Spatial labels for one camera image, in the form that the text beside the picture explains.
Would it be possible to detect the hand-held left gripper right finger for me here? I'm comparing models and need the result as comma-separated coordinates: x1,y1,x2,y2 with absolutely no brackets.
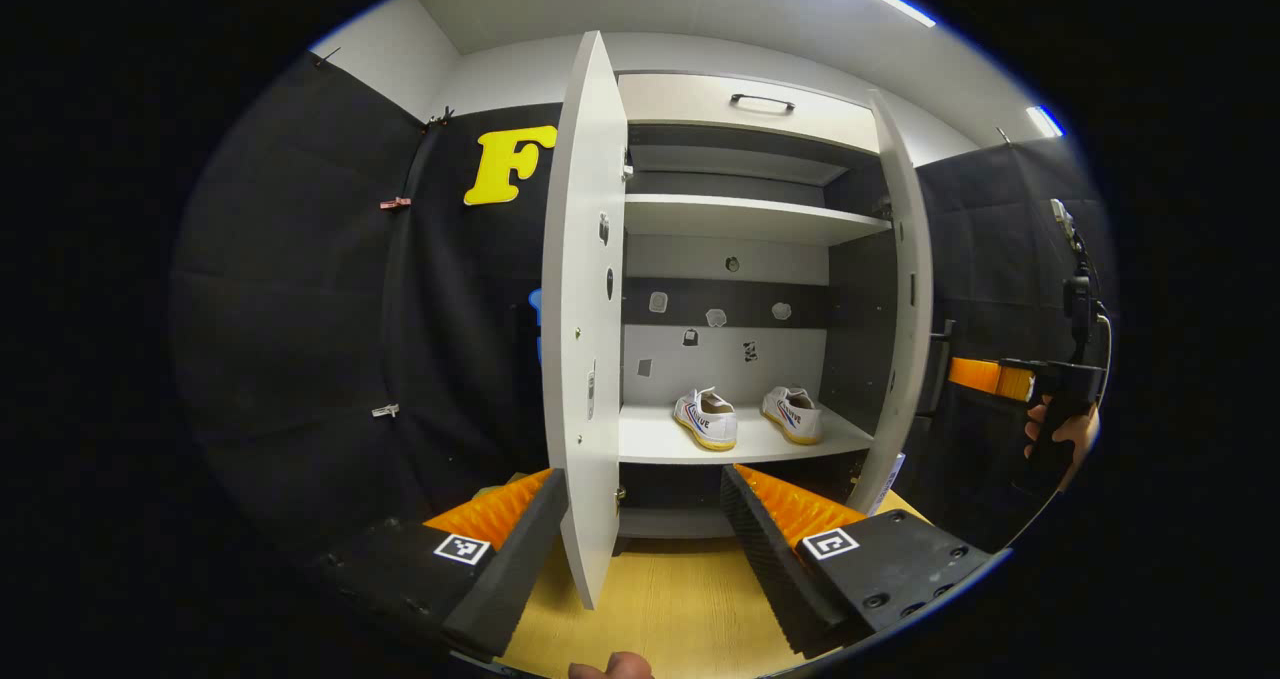
720,464,993,660

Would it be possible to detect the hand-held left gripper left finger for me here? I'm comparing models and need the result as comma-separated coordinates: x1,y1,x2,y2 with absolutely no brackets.
315,467,569,660

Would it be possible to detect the white cabinet door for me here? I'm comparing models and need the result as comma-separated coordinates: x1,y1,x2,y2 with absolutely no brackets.
540,31,629,610
848,91,934,516

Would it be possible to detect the white canvas shoe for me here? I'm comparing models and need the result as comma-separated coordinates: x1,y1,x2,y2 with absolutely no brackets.
760,386,824,446
672,387,739,452

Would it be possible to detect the white shoe cabinet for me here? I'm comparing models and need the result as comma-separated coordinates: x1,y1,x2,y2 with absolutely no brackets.
615,71,896,555

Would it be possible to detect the black backdrop cloth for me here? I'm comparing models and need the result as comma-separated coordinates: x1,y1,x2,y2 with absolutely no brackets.
912,137,1117,552
170,54,563,560

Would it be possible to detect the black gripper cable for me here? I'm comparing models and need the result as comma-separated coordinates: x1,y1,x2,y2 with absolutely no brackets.
1085,249,1114,400

